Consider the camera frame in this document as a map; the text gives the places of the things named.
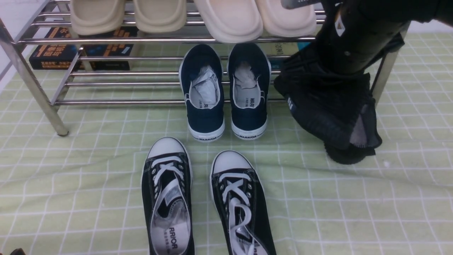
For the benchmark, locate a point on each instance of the black mesh sneaker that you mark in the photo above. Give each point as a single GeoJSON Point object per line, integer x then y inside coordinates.
{"type": "Point", "coordinates": [337, 109]}

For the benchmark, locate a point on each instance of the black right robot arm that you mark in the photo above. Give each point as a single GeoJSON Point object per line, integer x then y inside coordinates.
{"type": "Point", "coordinates": [356, 32]}

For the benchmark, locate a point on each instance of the silver metal shoe rack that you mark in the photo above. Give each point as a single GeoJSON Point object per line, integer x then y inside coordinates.
{"type": "Point", "coordinates": [195, 32]}

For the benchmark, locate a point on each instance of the navy slip-on shoe left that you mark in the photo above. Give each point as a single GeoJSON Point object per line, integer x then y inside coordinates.
{"type": "Point", "coordinates": [200, 78]}

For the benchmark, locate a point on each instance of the navy slip-on shoe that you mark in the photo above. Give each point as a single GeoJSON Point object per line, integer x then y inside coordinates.
{"type": "Point", "coordinates": [200, 78]}
{"type": "Point", "coordinates": [249, 72]}

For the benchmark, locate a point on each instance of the navy slip-on shoe right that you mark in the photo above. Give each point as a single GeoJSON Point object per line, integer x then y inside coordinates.
{"type": "Point", "coordinates": [249, 72]}

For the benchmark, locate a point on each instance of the black canvas sneaker right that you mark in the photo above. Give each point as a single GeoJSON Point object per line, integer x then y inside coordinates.
{"type": "Point", "coordinates": [240, 202]}

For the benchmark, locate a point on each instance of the black canvas sneaker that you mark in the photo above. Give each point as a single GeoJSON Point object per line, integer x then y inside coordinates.
{"type": "Point", "coordinates": [240, 202]}
{"type": "Point", "coordinates": [166, 192]}

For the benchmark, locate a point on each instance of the black canvas sneaker left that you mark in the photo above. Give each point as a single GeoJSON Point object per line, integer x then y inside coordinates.
{"type": "Point", "coordinates": [166, 192]}

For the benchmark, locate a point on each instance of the teal olive book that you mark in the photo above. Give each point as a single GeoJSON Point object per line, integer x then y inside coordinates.
{"type": "Point", "coordinates": [276, 52]}

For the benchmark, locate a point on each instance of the cream slipper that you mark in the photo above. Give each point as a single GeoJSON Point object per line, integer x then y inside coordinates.
{"type": "Point", "coordinates": [231, 21]}
{"type": "Point", "coordinates": [283, 22]}

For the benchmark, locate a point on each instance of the cream slipper far right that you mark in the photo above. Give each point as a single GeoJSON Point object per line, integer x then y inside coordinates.
{"type": "Point", "coordinates": [283, 22]}

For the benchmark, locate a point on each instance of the beige slipper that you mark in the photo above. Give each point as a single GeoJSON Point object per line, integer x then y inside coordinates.
{"type": "Point", "coordinates": [160, 16]}
{"type": "Point", "coordinates": [89, 17]}

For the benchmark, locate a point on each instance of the green checkered tablecloth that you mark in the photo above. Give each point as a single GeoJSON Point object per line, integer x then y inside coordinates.
{"type": "Point", "coordinates": [81, 194]}

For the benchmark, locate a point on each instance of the beige slipper far left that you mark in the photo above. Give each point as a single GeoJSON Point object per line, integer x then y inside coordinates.
{"type": "Point", "coordinates": [89, 17]}

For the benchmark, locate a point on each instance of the black orange book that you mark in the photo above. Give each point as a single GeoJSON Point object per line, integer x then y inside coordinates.
{"type": "Point", "coordinates": [59, 57]}

